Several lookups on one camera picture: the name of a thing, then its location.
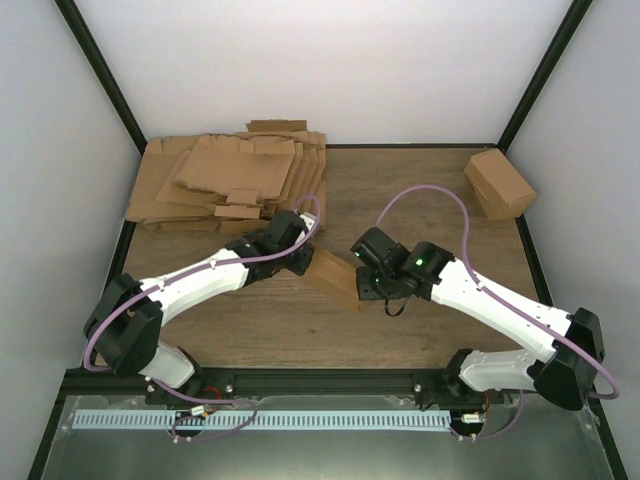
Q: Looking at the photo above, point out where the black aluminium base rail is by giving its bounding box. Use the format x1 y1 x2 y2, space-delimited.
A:
60 367 487 408

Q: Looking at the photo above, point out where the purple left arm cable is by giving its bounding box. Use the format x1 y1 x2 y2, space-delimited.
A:
82 194 321 444

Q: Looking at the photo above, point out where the brown cardboard box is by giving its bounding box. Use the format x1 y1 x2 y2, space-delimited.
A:
464 149 537 220
301 247 362 313

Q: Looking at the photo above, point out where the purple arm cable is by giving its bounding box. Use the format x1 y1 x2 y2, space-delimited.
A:
375 185 620 444
82 194 321 444

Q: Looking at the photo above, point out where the light blue slotted cable duct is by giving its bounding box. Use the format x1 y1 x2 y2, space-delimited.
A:
71 409 451 432

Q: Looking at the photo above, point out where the folded brown cardboard box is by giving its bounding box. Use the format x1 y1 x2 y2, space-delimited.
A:
464 149 537 220

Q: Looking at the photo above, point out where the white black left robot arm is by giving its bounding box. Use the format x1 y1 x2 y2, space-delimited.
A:
84 210 319 404

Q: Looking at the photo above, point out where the black right frame post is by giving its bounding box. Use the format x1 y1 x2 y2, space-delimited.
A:
496 0 593 153

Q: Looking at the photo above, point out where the stack of flat cardboard blanks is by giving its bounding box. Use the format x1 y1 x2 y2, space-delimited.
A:
126 120 327 233

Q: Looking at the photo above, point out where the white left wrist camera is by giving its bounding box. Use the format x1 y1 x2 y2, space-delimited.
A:
299 212 316 229

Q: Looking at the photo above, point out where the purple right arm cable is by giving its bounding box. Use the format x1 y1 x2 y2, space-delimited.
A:
375 185 620 444

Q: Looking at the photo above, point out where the black frame post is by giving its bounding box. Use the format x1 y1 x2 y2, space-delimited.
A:
54 0 147 154
496 0 593 153

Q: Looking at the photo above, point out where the black left frame post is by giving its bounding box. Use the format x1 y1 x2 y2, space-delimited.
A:
54 0 147 154

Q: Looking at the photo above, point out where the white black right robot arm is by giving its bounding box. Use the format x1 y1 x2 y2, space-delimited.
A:
351 227 605 411

